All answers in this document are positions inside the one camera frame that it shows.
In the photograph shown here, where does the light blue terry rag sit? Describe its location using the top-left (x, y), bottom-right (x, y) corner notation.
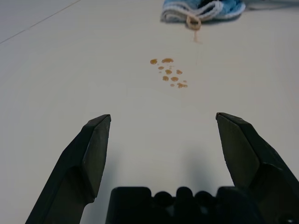
top-left (160, 0), bottom-right (246, 31)

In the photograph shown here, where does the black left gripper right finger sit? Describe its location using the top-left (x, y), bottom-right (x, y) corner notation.
top-left (215, 112), bottom-right (299, 224)

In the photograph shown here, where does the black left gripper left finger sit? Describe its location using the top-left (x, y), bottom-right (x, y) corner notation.
top-left (25, 114), bottom-right (112, 224)

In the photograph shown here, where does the brown droplet cluster spill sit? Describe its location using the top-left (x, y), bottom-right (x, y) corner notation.
top-left (149, 57), bottom-right (189, 90)

